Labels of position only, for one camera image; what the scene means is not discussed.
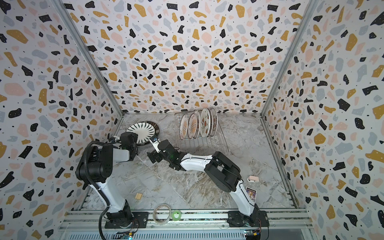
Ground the blue striped white plate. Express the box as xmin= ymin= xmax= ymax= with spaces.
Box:
xmin=125 ymin=121 xmax=157 ymax=145

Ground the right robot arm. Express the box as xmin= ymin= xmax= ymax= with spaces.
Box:
xmin=147 ymin=136 xmax=259 ymax=227

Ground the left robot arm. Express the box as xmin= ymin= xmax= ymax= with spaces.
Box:
xmin=75 ymin=132 xmax=138 ymax=228

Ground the orange sunburst plate front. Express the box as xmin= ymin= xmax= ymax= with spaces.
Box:
xmin=180 ymin=114 xmax=188 ymax=140

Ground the orange sunburst plate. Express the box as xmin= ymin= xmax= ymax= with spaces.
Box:
xmin=188 ymin=110 xmax=199 ymax=139
xmin=180 ymin=114 xmax=188 ymax=140

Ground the small wooden block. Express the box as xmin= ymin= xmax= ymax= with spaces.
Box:
xmin=135 ymin=193 xmax=143 ymax=200

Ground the green rim eat plate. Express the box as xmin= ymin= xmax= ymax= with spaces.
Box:
xmin=200 ymin=109 xmax=211 ymax=138

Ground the green rim rear plate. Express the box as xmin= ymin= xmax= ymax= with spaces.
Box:
xmin=210 ymin=108 xmax=218 ymax=137

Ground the watermelon blue rim plate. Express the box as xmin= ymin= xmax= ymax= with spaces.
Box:
xmin=208 ymin=108 xmax=214 ymax=137

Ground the clear tape roll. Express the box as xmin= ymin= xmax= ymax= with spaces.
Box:
xmin=152 ymin=204 xmax=172 ymax=226

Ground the green tape roll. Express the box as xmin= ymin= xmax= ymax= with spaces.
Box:
xmin=171 ymin=210 xmax=182 ymax=221

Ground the pink small object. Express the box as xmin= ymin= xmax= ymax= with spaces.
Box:
xmin=247 ymin=176 xmax=260 ymax=183

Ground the colourful card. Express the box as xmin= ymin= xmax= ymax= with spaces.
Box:
xmin=246 ymin=187 xmax=257 ymax=202

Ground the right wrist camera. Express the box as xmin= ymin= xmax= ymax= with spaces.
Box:
xmin=150 ymin=135 xmax=160 ymax=153

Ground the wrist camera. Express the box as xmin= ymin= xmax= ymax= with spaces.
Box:
xmin=150 ymin=135 xmax=160 ymax=153
xmin=109 ymin=136 xmax=120 ymax=143

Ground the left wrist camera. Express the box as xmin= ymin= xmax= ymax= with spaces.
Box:
xmin=109 ymin=136 xmax=120 ymax=143

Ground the wire dish rack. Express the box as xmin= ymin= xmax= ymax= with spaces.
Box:
xmin=174 ymin=111 xmax=230 ymax=156

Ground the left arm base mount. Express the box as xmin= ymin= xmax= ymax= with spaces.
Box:
xmin=105 ymin=212 xmax=149 ymax=230

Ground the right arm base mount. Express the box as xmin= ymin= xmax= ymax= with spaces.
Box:
xmin=227 ymin=209 xmax=270 ymax=228

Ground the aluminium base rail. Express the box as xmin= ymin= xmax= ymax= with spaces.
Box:
xmin=58 ymin=209 xmax=317 ymax=240

